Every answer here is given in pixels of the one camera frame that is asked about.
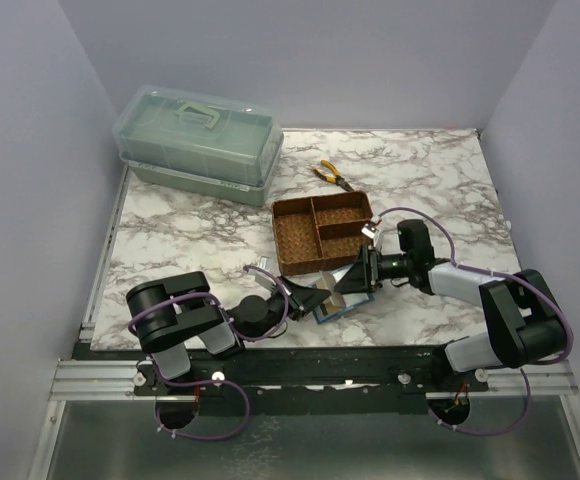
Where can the yellow handled pliers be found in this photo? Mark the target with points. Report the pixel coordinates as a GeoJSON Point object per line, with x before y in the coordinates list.
{"type": "Point", "coordinates": [333, 176]}

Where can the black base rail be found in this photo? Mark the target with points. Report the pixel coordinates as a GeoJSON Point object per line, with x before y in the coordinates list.
{"type": "Point", "coordinates": [309, 381]}

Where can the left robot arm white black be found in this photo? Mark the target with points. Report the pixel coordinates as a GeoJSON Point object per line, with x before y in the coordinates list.
{"type": "Point", "coordinates": [166, 313]}

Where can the gold credit card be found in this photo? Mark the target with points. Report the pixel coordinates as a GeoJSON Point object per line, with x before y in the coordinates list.
{"type": "Point", "coordinates": [336, 302]}

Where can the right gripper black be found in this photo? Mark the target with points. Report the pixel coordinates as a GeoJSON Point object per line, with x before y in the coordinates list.
{"type": "Point", "coordinates": [369, 267]}

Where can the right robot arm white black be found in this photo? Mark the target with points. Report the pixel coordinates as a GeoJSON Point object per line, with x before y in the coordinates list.
{"type": "Point", "coordinates": [523, 323]}

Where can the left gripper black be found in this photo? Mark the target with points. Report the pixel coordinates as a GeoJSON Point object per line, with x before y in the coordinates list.
{"type": "Point", "coordinates": [286, 298]}

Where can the blue leather card holder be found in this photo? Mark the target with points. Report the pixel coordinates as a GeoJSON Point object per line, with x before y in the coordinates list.
{"type": "Point", "coordinates": [353, 301]}

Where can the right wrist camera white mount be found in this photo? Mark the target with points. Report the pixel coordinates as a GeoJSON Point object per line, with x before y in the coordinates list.
{"type": "Point", "coordinates": [373, 232]}

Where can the green plastic storage box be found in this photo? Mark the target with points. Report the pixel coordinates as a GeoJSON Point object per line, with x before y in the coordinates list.
{"type": "Point", "coordinates": [201, 144]}

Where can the brown woven divided basket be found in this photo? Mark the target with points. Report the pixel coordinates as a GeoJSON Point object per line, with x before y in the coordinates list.
{"type": "Point", "coordinates": [319, 233]}

